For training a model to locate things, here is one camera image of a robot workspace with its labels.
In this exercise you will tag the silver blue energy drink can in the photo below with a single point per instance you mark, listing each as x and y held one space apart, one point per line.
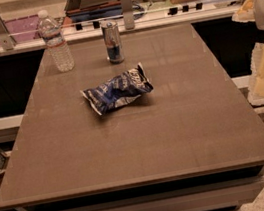
112 41

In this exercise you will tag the grey table base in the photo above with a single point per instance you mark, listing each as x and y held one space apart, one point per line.
146 208

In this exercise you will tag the blue crumpled chip bag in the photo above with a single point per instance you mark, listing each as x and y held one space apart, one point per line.
119 91

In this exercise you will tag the clear plastic water bottle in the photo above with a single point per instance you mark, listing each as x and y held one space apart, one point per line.
51 33

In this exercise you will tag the purple mat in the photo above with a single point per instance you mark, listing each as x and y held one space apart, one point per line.
23 29

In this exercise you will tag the grey metal post centre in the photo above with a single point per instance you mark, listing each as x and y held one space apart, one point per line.
128 14

